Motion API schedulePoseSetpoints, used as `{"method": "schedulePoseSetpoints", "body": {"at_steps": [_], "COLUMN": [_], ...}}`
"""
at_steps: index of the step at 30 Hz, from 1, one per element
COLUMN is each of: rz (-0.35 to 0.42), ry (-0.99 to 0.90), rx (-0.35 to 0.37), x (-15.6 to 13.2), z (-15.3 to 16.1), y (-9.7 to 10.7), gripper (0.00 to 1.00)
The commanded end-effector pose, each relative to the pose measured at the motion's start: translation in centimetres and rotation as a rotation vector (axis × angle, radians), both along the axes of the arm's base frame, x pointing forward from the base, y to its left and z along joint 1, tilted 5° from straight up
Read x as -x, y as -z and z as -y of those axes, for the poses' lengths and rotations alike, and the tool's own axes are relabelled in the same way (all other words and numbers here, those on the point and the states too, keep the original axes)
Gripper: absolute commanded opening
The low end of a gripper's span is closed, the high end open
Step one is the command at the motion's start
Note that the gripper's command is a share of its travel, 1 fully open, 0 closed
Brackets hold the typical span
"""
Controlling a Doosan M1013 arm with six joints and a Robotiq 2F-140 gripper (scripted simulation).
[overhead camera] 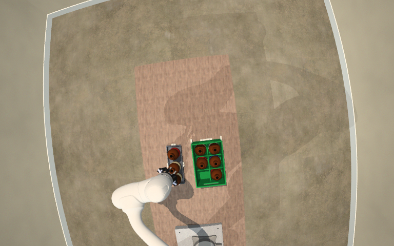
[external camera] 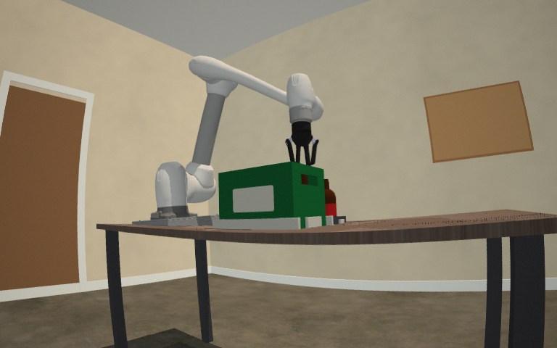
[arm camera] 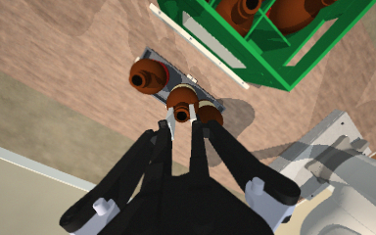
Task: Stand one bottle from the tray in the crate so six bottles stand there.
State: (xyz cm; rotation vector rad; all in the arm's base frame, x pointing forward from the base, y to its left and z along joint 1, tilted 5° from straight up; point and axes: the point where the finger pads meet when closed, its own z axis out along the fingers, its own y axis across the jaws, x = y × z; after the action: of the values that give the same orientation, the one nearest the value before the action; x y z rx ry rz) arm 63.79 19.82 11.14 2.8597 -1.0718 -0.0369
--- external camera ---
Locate green box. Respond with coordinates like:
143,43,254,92
219,162,326,228

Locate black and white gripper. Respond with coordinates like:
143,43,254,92
285,121,319,166

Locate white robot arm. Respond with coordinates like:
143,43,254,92
149,56,323,220

